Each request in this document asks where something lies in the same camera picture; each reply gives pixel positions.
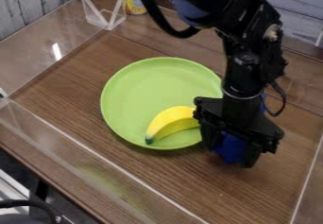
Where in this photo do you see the clear acrylic corner bracket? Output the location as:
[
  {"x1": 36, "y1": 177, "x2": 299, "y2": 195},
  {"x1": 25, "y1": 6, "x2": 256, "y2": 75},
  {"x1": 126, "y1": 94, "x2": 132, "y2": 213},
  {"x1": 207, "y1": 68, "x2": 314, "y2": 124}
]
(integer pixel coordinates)
[{"x1": 80, "y1": 0, "x2": 127, "y2": 31}]

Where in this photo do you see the yellow toy banana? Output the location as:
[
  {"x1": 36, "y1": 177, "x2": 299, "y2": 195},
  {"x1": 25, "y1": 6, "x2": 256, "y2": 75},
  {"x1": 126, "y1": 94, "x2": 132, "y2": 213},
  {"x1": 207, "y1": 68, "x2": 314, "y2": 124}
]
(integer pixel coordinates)
[{"x1": 146, "y1": 106, "x2": 199, "y2": 145}]

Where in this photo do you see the yellow labelled tin can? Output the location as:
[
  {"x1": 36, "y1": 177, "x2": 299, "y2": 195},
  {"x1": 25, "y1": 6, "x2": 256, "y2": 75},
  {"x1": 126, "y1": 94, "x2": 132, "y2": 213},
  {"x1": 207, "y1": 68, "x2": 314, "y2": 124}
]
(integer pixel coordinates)
[{"x1": 124, "y1": 0, "x2": 147, "y2": 15}]

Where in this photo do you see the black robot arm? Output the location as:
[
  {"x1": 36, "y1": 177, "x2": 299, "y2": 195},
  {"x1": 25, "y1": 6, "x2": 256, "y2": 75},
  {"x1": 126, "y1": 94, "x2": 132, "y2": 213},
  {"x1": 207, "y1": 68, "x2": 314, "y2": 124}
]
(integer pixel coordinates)
[{"x1": 172, "y1": 0, "x2": 287, "y2": 168}]

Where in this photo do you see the clear acrylic front wall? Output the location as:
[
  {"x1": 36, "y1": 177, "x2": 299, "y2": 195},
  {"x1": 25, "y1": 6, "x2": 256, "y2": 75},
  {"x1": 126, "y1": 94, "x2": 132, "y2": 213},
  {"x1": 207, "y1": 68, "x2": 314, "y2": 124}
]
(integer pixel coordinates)
[{"x1": 0, "y1": 98, "x2": 208, "y2": 224}]

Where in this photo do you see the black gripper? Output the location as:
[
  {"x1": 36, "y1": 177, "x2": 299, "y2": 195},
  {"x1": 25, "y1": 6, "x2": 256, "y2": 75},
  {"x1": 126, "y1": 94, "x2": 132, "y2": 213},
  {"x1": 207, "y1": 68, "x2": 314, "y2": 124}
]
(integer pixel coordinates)
[{"x1": 194, "y1": 96, "x2": 284, "y2": 168}]

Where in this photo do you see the green round plate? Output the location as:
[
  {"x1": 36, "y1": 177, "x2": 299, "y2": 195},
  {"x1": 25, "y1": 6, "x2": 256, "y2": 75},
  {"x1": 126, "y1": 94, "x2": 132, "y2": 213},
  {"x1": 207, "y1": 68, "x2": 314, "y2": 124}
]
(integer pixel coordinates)
[{"x1": 100, "y1": 57, "x2": 222, "y2": 150}]

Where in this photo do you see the black cable loop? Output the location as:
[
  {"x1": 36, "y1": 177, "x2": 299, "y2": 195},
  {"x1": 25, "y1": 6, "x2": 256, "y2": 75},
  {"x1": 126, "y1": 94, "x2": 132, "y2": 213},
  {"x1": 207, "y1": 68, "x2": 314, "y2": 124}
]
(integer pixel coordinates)
[{"x1": 260, "y1": 80, "x2": 288, "y2": 118}]

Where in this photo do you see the black curved cable bottom-left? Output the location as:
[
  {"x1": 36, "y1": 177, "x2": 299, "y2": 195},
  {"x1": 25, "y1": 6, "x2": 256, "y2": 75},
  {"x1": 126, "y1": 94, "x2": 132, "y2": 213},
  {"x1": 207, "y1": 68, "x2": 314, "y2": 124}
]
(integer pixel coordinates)
[{"x1": 0, "y1": 198, "x2": 62, "y2": 224}]

